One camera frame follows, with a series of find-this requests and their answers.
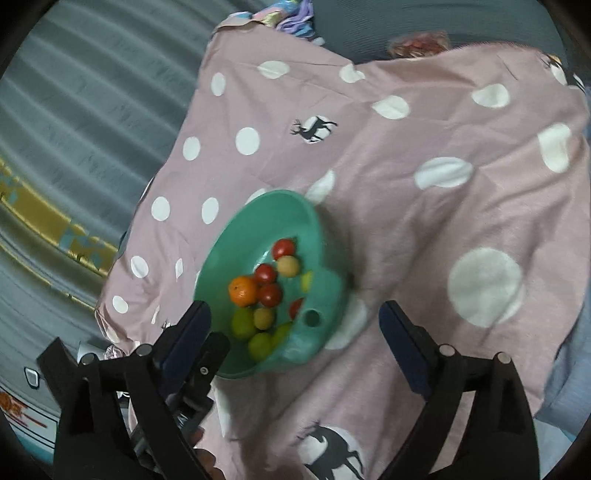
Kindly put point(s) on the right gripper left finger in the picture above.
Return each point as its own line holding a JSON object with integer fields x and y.
{"x": 115, "y": 422}

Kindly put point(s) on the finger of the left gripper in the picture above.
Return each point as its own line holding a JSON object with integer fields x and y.
{"x": 203, "y": 368}

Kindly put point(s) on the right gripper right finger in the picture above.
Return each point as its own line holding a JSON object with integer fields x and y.
{"x": 499, "y": 441}

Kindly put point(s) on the green fruit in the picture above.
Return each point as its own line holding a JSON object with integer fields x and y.
{"x": 280, "y": 334}
{"x": 242, "y": 325}
{"x": 260, "y": 346}

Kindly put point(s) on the yellow small fruit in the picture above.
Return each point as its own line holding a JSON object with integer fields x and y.
{"x": 263, "y": 318}
{"x": 288, "y": 266}

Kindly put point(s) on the orange tangerine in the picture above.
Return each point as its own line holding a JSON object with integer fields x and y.
{"x": 243, "y": 291}

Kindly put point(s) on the red tomato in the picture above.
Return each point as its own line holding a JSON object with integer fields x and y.
{"x": 295, "y": 308}
{"x": 270, "y": 295}
{"x": 283, "y": 247}
{"x": 264, "y": 274}

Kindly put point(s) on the person left hand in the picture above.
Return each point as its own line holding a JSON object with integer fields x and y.
{"x": 205, "y": 458}

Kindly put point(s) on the green plastic bowl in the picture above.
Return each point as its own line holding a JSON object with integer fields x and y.
{"x": 245, "y": 243}

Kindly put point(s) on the pink polka dot cloth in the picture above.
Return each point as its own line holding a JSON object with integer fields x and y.
{"x": 457, "y": 184}

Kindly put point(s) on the grey curtain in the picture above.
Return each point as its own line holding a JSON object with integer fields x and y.
{"x": 91, "y": 104}

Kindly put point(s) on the grey sofa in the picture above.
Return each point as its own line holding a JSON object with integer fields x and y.
{"x": 363, "y": 30}

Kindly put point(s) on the red snack packet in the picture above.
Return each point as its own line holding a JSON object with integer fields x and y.
{"x": 419, "y": 45}

